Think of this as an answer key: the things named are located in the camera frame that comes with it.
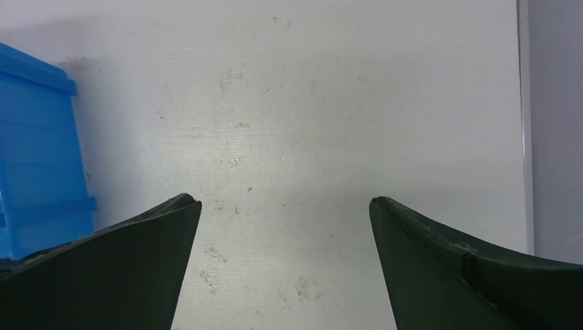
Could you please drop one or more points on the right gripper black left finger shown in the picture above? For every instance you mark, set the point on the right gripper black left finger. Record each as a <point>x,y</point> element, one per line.
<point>126,276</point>

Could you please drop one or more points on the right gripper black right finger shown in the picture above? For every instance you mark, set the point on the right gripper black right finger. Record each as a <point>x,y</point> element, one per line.
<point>438,277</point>

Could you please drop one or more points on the blue plastic bin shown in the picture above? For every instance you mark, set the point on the blue plastic bin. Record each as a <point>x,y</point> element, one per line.
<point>44,197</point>

